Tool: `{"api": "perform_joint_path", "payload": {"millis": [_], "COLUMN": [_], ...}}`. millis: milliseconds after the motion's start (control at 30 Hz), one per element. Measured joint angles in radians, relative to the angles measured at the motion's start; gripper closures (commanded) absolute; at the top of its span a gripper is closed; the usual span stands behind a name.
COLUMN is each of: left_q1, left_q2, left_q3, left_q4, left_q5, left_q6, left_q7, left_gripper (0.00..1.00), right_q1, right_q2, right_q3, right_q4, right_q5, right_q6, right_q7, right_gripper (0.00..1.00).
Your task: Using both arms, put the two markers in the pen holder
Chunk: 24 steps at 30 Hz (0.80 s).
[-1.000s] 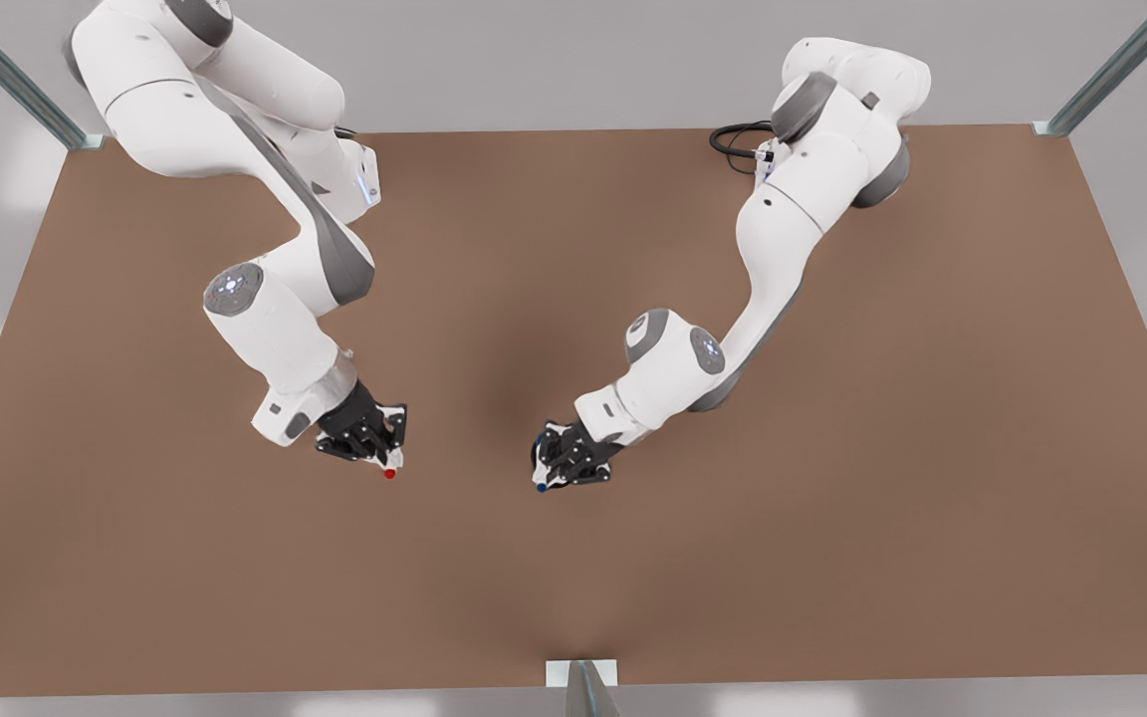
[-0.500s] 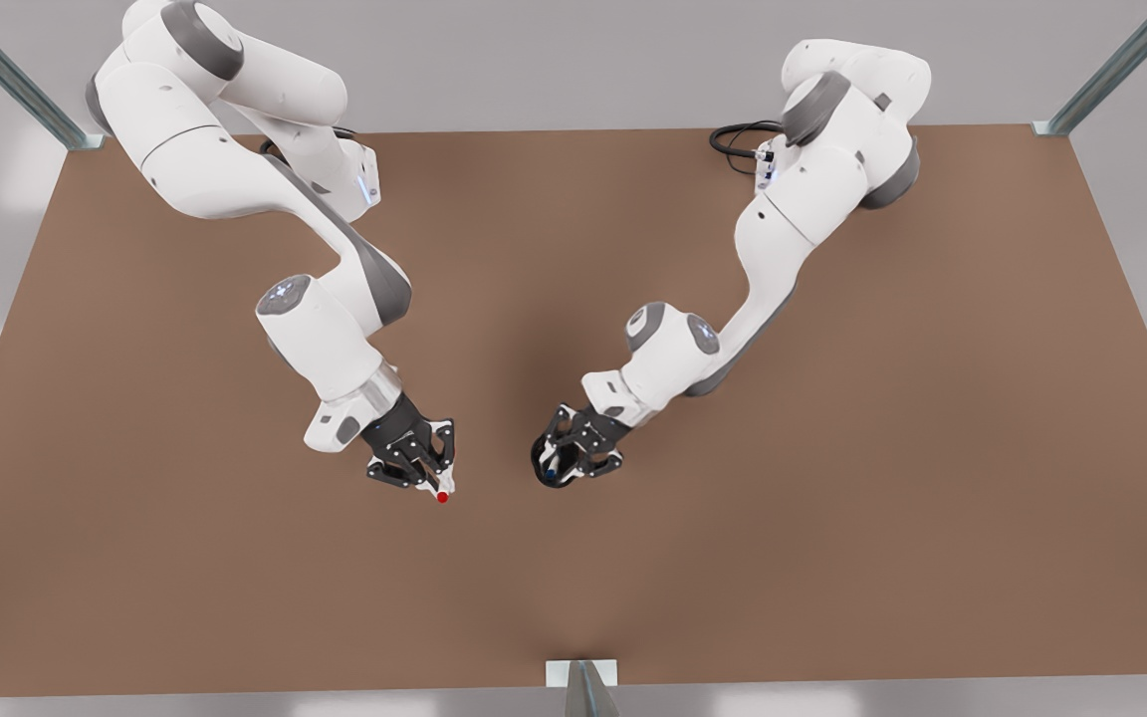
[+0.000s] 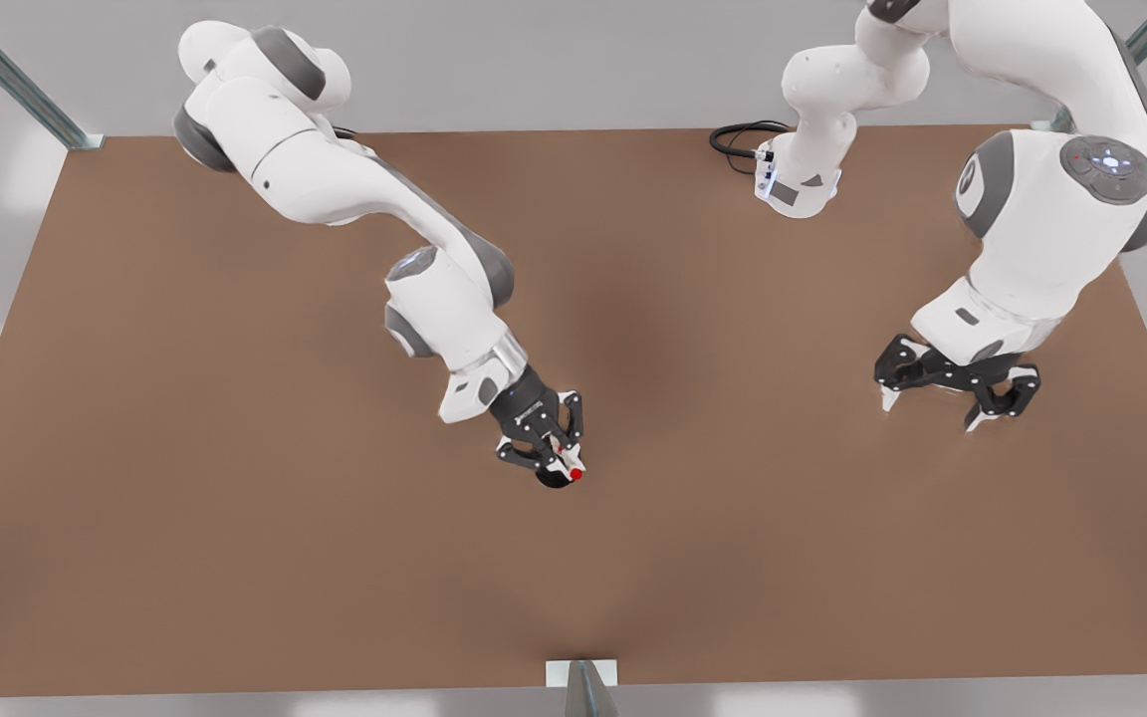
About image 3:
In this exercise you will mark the small black object red dot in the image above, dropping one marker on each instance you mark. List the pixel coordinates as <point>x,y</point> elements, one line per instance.
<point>556,480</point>

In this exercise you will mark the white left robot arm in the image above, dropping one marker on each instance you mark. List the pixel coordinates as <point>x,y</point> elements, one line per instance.
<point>1041,199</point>

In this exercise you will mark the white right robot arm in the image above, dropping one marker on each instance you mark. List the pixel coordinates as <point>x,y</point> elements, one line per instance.
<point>335,179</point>

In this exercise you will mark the silver frame post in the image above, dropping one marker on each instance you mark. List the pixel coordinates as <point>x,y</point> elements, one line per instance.
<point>11,75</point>
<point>1146,35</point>
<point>583,687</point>

